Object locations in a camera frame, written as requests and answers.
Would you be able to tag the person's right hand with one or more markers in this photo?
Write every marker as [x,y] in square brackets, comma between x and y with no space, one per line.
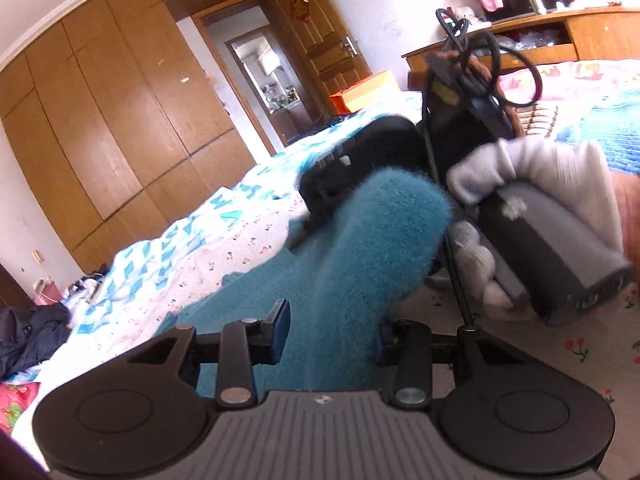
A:
[540,165]

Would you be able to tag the brown woven object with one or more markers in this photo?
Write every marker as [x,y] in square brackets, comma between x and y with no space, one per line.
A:
[537,119]

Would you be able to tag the dark navy jacket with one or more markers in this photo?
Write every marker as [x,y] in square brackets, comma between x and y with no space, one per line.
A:
[30,332]

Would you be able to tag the person's right forearm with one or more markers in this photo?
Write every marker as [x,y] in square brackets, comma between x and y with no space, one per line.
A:
[631,215]

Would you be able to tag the wooden desk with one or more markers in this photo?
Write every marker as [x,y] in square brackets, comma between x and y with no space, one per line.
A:
[600,35]

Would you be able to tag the pink printed blanket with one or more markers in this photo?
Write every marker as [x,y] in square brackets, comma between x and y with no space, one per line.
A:
[580,77]

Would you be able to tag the blue white checkered blanket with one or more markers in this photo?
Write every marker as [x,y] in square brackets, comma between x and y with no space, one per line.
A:
[150,260]

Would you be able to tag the dark cloth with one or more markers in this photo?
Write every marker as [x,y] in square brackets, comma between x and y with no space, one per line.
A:
[15,460]

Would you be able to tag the light blue textured blanket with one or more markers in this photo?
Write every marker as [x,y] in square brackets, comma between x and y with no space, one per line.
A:
[610,125]

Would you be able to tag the brown wooden wardrobe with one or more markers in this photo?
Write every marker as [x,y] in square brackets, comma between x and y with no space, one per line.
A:
[125,110]

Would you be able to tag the orange cardboard box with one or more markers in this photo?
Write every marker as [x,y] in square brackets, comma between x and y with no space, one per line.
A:
[365,92]

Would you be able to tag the glass display cabinet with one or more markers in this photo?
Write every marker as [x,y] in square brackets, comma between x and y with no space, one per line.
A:
[280,97]

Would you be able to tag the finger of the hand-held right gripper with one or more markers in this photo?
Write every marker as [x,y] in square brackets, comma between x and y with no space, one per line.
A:
[307,225]

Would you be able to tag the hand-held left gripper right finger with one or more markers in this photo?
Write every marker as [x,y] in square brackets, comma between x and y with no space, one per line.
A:
[395,337]

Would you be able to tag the dark wooden headboard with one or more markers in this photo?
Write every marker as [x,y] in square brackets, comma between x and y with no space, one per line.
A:
[10,290]

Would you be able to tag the pink cartoon print pillow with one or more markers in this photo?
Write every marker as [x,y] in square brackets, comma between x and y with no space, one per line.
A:
[15,402]

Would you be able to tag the brown wooden door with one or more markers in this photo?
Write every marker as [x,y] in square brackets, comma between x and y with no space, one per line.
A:
[320,45]

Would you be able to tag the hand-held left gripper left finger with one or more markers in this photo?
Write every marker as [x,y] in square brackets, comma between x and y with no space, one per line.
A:
[280,327]

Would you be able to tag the red door decoration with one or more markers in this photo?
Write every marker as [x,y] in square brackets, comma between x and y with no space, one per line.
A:
[298,8]

